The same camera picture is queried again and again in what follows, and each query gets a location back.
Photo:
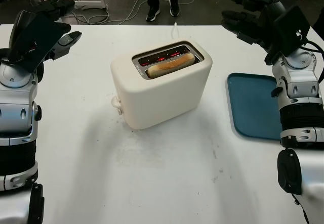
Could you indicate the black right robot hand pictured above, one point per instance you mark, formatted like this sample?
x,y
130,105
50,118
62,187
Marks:
x,y
249,5

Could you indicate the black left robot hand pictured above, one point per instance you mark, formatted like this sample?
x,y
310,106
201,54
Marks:
x,y
64,41

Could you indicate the toast slice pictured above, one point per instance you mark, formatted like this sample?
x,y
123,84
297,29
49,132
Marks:
x,y
169,66

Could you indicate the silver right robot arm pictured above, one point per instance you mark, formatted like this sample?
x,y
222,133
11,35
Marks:
x,y
298,100

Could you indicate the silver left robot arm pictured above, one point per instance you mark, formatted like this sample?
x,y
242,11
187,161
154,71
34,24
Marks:
x,y
15,112

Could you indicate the cream white toaster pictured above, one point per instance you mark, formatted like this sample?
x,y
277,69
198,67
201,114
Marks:
x,y
157,100

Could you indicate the blue plastic tray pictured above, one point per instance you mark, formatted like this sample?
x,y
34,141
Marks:
x,y
253,107

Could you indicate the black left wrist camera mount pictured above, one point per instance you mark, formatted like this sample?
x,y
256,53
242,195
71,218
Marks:
x,y
35,44

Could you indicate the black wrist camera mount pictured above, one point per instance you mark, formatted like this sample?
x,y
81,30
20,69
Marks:
x,y
292,29
35,44

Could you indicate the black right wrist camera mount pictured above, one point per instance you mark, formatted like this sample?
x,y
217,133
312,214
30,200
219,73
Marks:
x,y
292,29

